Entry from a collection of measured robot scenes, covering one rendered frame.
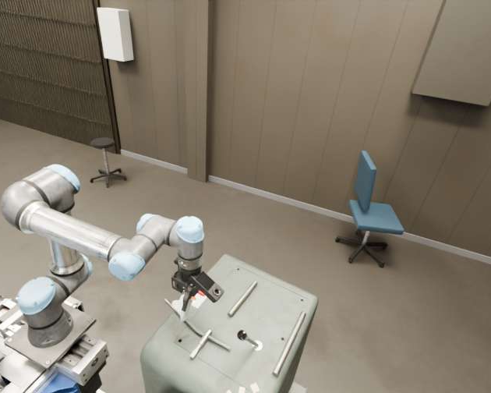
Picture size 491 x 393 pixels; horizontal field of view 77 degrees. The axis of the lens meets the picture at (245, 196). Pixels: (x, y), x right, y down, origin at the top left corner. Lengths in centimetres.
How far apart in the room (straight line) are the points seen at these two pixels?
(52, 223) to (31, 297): 42
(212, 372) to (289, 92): 307
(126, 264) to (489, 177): 362
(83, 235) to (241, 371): 67
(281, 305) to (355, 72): 269
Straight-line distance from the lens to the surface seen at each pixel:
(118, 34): 453
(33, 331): 143
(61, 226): 95
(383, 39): 350
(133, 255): 84
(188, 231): 86
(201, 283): 98
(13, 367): 158
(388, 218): 351
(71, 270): 135
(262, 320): 130
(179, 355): 122
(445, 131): 370
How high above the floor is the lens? 231
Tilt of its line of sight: 33 degrees down
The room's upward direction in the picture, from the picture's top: 6 degrees clockwise
